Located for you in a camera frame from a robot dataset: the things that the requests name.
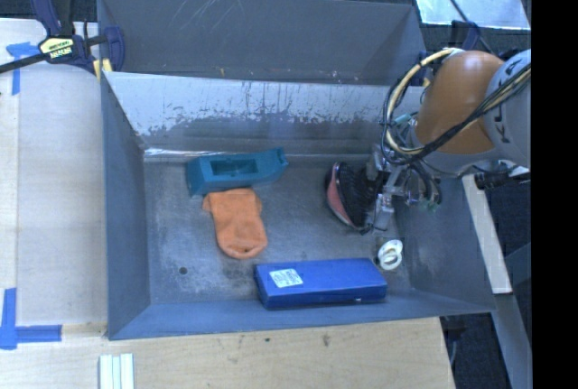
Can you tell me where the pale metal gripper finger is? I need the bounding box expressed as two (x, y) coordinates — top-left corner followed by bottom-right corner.
(369, 192), (396, 236)

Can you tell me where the black brush with pink back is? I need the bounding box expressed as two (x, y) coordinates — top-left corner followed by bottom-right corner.
(323, 161), (385, 232)

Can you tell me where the blue box with white label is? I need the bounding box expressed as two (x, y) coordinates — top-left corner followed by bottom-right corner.
(252, 257), (389, 311)

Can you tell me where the grey metal bin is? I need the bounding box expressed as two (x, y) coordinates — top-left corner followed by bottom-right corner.
(95, 0), (499, 341)

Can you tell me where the orange sock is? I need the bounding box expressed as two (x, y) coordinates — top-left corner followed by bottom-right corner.
(201, 188), (269, 261)

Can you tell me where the teal hollow plastic block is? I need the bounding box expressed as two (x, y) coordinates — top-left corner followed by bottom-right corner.
(184, 146), (290, 199)

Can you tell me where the pale wood flat board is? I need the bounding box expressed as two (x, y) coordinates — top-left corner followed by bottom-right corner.
(14, 61), (110, 327)

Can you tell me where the white plastic ring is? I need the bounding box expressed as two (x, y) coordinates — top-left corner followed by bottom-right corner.
(376, 238), (405, 272)

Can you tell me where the black cylinder on white bracket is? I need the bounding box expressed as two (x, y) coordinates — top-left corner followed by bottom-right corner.
(472, 160), (530, 191)

